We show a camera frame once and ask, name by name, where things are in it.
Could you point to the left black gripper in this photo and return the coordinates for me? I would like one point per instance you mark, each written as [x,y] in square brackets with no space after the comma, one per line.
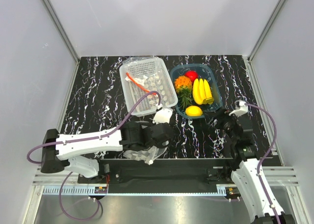
[159,145]

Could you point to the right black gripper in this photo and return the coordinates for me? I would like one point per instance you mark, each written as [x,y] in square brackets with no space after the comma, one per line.
[221,115]

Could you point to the clear dotted zip bag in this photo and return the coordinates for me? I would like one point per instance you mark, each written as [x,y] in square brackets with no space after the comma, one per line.
[147,156]

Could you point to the yellow toy lemon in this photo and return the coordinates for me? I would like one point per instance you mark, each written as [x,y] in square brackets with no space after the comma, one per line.
[193,111]

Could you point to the orange toy pineapple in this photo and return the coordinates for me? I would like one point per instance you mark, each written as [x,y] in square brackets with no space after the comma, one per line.
[183,88]

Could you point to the red toy apple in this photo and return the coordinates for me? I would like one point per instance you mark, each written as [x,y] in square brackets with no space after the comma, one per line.
[192,75]

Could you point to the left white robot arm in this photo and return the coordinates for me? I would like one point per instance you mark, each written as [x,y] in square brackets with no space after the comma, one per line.
[139,141]

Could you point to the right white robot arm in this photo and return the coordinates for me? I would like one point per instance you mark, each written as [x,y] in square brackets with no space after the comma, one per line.
[245,171]

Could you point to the orange zipper clear bag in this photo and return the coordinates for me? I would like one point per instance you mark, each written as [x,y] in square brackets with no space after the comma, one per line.
[147,84]

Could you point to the yellow toy banana bunch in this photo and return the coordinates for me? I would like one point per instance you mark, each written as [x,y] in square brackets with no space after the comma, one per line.
[201,92]

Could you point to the teal transparent plastic tub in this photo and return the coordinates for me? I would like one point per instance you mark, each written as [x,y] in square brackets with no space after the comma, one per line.
[203,72]

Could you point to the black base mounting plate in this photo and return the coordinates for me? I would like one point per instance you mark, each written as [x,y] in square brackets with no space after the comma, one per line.
[211,168]

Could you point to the white perforated plastic basket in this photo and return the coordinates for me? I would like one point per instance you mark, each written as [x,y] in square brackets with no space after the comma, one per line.
[147,86]

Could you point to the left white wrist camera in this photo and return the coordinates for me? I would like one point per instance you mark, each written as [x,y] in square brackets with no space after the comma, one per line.
[163,115]

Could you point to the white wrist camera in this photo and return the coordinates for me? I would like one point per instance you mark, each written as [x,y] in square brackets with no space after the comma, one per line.
[241,108]
[163,115]

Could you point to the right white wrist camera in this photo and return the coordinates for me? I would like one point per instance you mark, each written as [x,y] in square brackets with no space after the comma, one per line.
[241,108]

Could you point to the aluminium front rail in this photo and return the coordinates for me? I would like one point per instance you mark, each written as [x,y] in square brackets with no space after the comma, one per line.
[123,184]

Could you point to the right aluminium frame post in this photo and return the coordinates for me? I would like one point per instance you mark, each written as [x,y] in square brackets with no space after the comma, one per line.
[272,19]

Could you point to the aluminium frame post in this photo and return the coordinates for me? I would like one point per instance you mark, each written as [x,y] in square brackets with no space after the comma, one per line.
[57,23]
[272,19]

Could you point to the left aluminium frame post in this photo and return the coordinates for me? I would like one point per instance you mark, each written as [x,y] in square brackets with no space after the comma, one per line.
[57,23]

